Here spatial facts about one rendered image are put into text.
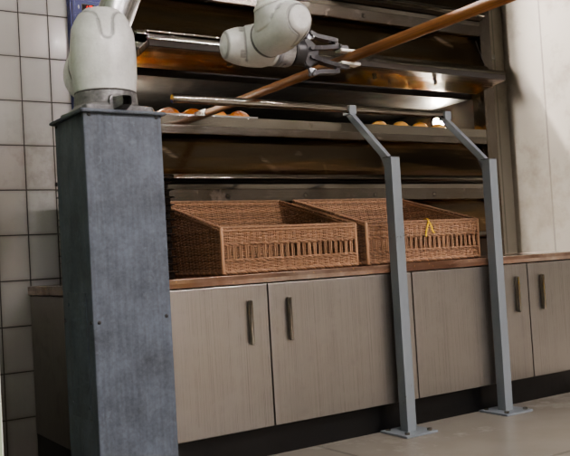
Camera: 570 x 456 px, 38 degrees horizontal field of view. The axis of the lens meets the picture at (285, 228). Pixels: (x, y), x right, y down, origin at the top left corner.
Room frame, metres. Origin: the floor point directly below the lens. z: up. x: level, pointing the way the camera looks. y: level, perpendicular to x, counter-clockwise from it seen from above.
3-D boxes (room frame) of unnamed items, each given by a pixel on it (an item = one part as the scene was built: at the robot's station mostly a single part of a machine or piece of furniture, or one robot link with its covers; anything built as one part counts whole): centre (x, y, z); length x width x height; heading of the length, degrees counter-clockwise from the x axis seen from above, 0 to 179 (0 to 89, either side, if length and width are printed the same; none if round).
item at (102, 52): (2.07, 0.43, 1.17); 0.18 x 0.16 x 0.22; 20
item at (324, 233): (2.94, 0.11, 0.72); 0.56 x 0.49 x 0.28; 124
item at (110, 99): (2.04, 0.42, 1.03); 0.22 x 0.18 x 0.06; 34
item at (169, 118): (3.49, -0.22, 1.16); 1.80 x 0.06 x 0.04; 123
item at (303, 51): (2.32, -0.08, 1.20); 0.09 x 0.07 x 0.08; 123
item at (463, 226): (3.26, -0.39, 0.72); 0.56 x 0.49 x 0.28; 122
